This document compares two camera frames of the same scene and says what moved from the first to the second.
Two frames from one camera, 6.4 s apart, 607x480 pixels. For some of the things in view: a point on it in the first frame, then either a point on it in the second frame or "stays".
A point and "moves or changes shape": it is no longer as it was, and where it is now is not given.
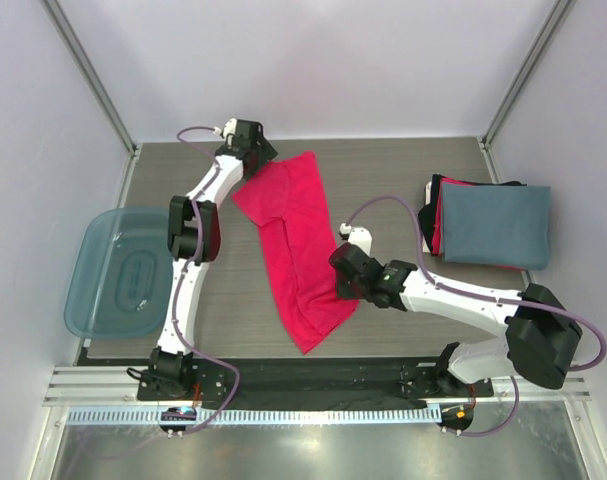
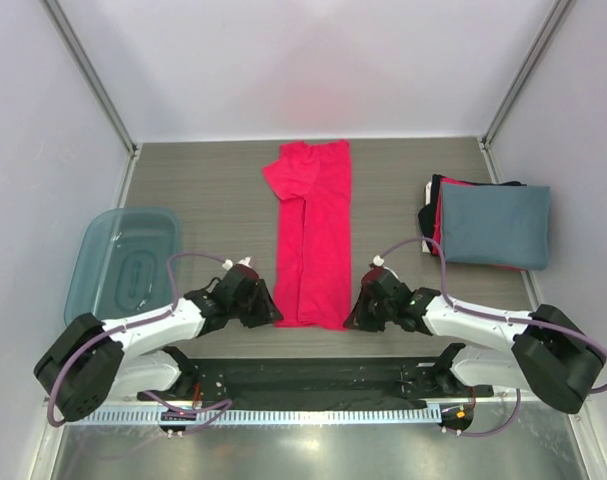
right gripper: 343,291 -> 359,318
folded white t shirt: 428,199 stays
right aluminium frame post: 535,55 stays
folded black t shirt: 427,214 stays
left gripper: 266,154 -> 267,310
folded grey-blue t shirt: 505,225 stays
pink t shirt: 285,199 moves or changes shape
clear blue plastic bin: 123,273 stays
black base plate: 310,382 stays
